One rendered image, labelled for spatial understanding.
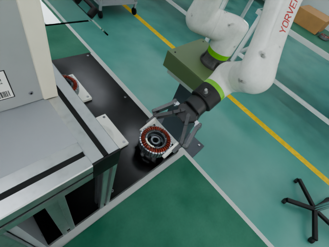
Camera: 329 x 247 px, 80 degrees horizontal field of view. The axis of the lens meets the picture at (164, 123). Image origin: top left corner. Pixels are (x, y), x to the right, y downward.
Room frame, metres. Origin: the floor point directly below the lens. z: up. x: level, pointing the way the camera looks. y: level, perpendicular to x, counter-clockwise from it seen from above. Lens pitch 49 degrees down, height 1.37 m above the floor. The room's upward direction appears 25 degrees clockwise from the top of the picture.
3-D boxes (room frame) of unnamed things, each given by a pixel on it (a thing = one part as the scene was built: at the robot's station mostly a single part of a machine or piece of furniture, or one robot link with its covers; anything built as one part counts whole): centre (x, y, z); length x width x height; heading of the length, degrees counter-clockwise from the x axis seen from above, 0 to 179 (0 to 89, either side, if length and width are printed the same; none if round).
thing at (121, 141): (0.34, 0.19, 0.78); 0.15 x 0.15 x 0.01; 62
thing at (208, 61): (1.07, -0.12, 0.87); 0.26 x 0.15 x 0.06; 153
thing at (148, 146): (0.39, 0.00, 0.83); 0.11 x 0.11 x 0.04
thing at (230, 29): (1.02, -0.09, 0.99); 0.16 x 0.13 x 0.19; 100
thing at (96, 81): (0.38, 0.30, 0.76); 0.64 x 0.47 x 0.02; 62
